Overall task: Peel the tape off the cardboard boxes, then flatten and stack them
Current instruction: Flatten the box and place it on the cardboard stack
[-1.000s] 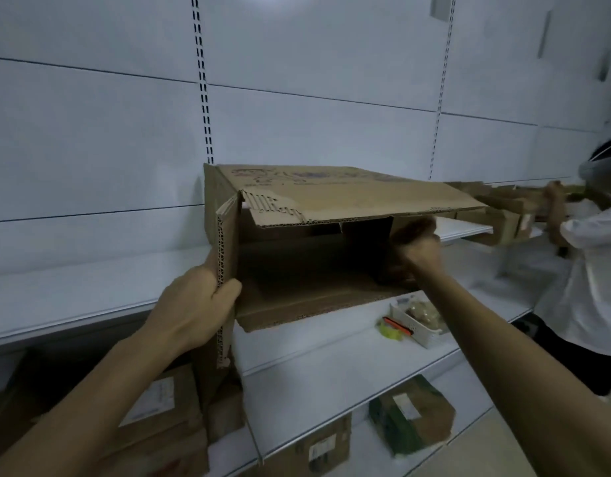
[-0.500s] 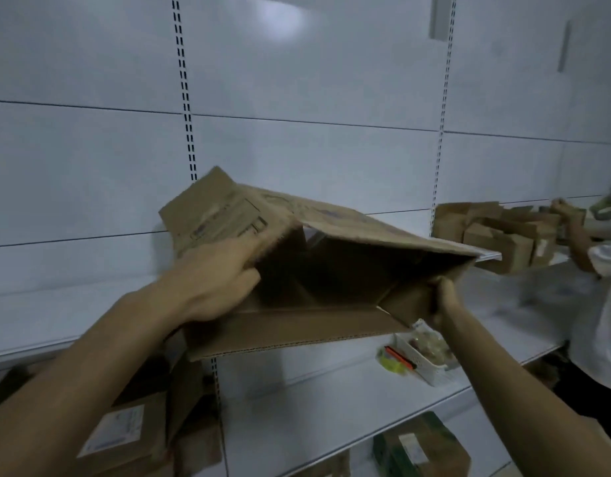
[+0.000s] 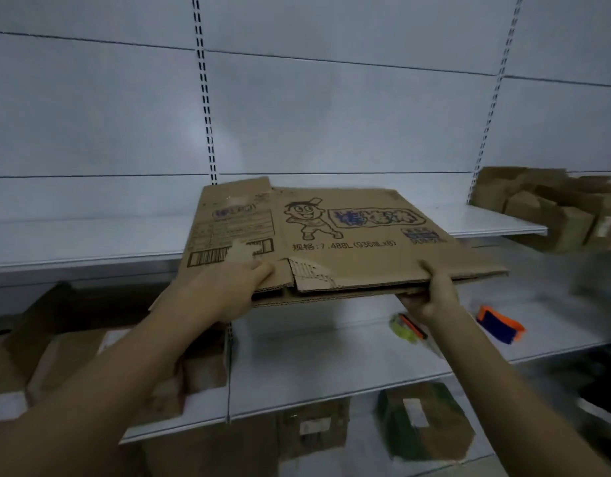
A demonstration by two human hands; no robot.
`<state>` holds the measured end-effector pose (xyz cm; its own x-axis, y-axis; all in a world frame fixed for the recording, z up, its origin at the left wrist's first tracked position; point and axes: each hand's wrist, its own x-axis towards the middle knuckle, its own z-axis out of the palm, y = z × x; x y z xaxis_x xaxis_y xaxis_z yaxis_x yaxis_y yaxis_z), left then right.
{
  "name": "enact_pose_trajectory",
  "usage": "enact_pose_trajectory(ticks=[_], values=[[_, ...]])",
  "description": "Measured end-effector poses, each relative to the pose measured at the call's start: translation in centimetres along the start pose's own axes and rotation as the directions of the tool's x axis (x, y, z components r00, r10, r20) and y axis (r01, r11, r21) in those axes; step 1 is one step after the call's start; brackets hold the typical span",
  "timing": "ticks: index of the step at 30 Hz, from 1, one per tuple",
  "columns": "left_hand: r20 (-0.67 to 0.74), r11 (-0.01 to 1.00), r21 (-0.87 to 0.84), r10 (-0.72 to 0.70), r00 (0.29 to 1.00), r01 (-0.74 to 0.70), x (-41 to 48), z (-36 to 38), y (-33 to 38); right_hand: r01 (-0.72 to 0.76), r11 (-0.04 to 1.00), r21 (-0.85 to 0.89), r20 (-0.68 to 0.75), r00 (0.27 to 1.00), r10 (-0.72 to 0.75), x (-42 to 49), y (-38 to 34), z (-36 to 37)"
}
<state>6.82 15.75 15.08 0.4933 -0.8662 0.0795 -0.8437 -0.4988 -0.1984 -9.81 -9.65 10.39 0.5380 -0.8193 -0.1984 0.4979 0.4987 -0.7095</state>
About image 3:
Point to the slotted white shelf upright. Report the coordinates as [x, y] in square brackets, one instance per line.
[204, 89]
[494, 99]

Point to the person's right hand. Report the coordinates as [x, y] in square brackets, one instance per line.
[437, 302]

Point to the printed cardboard box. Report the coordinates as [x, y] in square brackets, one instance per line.
[345, 243]

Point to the green and brown labelled box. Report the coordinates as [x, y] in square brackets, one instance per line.
[424, 422]

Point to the open brown cardboard box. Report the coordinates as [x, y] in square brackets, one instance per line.
[47, 342]

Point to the small labelled brown cardboard box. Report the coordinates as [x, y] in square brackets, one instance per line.
[313, 427]

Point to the yellow green packet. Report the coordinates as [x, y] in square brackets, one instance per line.
[403, 328]

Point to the person's left thumb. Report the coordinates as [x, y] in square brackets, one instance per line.
[258, 273]

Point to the person's right forearm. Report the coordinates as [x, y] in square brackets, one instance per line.
[504, 402]

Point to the person's left hand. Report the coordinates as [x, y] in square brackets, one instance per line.
[221, 293]

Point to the person's left forearm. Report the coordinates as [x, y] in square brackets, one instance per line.
[96, 392]

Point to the brown cardboard box with label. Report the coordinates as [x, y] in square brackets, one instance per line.
[606, 221]

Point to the orange and blue tape dispenser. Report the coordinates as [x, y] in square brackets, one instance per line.
[499, 325]

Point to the large plain brown cardboard box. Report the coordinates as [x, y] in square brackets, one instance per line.
[211, 452]

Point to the person's right thumb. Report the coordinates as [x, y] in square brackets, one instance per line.
[429, 275]

